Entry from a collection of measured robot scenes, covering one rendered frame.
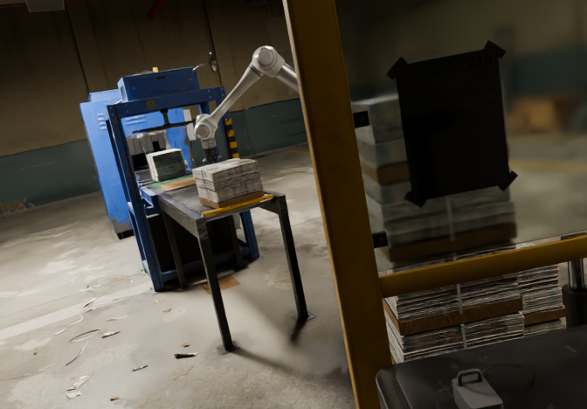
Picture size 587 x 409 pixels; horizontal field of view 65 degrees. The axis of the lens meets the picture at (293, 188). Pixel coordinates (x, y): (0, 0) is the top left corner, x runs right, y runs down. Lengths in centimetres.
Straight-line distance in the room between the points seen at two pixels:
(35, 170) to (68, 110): 147
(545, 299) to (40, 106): 1050
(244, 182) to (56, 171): 888
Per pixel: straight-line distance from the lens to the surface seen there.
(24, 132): 1132
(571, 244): 114
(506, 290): 153
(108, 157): 615
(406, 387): 93
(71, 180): 1131
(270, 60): 271
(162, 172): 462
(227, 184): 262
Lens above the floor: 134
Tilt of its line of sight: 11 degrees down
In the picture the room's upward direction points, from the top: 11 degrees counter-clockwise
